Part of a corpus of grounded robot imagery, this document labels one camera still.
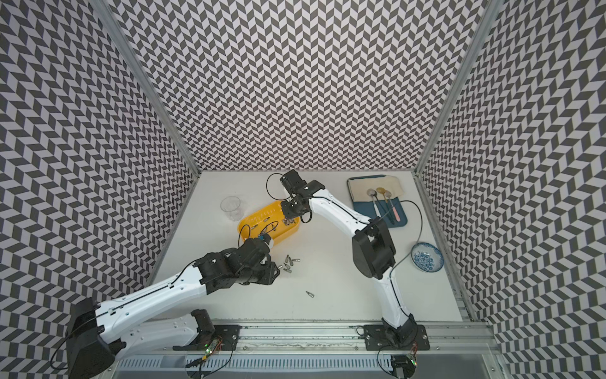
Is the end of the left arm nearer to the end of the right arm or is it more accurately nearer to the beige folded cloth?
the end of the right arm

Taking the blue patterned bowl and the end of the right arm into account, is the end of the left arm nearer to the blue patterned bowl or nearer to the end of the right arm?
the end of the right arm

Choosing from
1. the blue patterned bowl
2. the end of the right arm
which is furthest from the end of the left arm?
the blue patterned bowl

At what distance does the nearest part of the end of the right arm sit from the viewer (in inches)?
26.0
